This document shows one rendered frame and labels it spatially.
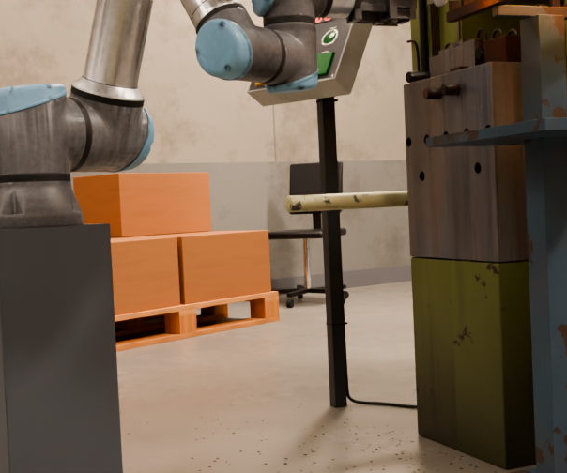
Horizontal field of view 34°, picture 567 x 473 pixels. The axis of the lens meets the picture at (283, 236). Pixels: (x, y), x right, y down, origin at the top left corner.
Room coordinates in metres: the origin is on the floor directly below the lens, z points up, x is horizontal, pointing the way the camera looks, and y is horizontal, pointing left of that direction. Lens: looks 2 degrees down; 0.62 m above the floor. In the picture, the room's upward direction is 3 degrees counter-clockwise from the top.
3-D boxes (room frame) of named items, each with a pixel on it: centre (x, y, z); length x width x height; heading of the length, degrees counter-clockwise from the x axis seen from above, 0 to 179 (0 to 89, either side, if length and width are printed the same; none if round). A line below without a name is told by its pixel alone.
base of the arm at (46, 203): (1.79, 0.48, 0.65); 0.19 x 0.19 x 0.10
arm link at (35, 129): (1.79, 0.48, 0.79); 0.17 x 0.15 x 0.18; 140
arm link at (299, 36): (1.58, -0.02, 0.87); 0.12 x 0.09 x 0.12; 140
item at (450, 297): (2.33, -0.66, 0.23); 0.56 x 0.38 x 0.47; 113
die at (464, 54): (2.38, -0.63, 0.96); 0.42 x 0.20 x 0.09; 113
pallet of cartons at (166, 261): (4.68, 0.80, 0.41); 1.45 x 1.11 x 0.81; 128
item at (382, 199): (2.58, -0.22, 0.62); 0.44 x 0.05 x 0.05; 113
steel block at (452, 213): (2.33, -0.66, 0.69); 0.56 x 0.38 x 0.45; 113
